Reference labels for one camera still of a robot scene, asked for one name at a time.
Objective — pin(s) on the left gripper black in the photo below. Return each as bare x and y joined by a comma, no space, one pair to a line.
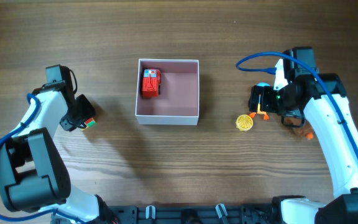
89,113

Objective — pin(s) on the multicolour puzzle cube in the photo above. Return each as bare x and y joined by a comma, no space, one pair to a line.
89,123

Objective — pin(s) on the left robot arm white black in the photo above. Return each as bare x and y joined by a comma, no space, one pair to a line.
33,176

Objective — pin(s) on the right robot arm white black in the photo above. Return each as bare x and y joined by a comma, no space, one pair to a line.
300,91

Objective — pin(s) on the white cardboard box pink interior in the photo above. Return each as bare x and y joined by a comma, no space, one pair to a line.
178,102

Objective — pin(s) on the yellow duck toy blue cap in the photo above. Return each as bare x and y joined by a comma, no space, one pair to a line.
261,112

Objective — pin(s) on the red toy fire truck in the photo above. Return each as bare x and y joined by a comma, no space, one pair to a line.
151,80

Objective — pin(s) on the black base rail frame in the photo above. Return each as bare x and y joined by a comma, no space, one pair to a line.
258,213

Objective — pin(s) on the yellow round waffle toy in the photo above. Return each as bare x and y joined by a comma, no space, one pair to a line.
244,122

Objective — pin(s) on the brown plush toy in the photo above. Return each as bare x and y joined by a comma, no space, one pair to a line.
305,131

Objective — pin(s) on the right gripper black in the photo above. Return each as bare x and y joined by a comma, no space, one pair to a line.
258,101

